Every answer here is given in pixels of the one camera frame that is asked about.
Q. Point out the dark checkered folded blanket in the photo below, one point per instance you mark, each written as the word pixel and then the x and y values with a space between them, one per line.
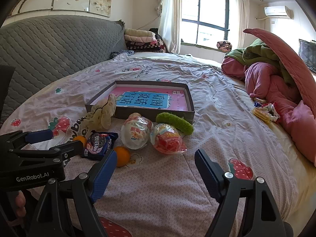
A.
pixel 145 47

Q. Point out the plastic-wrapped red toy egg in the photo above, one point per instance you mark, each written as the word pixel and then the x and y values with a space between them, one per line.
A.
pixel 167 139

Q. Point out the white air conditioner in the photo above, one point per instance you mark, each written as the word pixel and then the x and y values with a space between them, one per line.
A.
pixel 277 11

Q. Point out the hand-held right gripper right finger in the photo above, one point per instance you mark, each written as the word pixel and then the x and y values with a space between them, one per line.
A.
pixel 207 175

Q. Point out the black cloth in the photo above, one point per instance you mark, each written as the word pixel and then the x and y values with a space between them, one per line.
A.
pixel 154 32

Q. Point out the pink quilt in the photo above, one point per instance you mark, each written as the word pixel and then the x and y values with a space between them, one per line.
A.
pixel 271 86

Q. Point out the pink book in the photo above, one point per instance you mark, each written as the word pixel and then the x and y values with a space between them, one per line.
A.
pixel 172 101

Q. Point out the pink quilted mat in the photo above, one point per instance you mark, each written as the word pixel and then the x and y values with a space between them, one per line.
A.
pixel 291 59

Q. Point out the plastic-wrapped white toy egg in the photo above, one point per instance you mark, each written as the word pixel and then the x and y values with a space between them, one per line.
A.
pixel 135 133

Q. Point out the orange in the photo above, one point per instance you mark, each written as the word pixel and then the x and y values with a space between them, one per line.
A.
pixel 81 140
pixel 123 156

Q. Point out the strawberry print bed sheet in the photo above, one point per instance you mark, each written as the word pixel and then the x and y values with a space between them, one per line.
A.
pixel 160 190

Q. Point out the blue cookie packet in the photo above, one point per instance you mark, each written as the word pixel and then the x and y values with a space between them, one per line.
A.
pixel 98 144

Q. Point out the grey quilted headboard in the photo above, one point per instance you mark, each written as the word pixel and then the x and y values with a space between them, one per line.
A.
pixel 49 47

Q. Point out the grey cardboard box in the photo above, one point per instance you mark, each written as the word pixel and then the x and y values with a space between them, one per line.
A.
pixel 122 114

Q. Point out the patterned cloth bundle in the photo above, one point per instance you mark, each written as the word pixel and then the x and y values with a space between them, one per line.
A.
pixel 224 45

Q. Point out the blue patterned cloth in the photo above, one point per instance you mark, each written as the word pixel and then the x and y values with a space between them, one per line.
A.
pixel 122 54

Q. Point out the white curtain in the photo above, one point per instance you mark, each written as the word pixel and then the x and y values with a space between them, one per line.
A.
pixel 170 17
pixel 240 17

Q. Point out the small snack wrappers pile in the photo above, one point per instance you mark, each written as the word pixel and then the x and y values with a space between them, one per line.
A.
pixel 272 111

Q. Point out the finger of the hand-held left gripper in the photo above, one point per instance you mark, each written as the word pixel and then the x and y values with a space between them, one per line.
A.
pixel 71 149
pixel 40 136

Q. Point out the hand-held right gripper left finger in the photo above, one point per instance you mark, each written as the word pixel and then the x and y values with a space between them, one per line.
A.
pixel 103 175

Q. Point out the wall television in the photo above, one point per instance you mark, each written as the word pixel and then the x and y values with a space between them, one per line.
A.
pixel 308 54

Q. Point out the small biscuit packet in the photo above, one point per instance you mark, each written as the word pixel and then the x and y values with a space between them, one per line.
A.
pixel 260 100

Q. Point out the yellow wafer packet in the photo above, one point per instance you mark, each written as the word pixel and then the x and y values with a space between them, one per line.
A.
pixel 260 114

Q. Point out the person's left hand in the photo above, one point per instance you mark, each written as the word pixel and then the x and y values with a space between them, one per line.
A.
pixel 20 202

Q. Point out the cream folded blanket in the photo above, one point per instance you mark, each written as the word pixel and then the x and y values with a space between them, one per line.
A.
pixel 138 34

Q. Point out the green blanket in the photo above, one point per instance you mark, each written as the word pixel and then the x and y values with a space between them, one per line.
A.
pixel 259 54

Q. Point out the small blue packet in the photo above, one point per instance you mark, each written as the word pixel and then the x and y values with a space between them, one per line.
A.
pixel 258 104

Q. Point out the walnut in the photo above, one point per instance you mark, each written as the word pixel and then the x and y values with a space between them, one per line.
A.
pixel 134 116

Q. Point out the cream scrunchie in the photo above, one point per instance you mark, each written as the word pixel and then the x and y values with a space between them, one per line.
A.
pixel 105 113

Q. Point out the green fuzzy scrunchie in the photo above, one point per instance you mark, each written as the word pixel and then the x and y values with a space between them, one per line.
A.
pixel 172 122

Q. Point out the window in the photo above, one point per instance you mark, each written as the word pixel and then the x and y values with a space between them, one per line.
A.
pixel 212 12

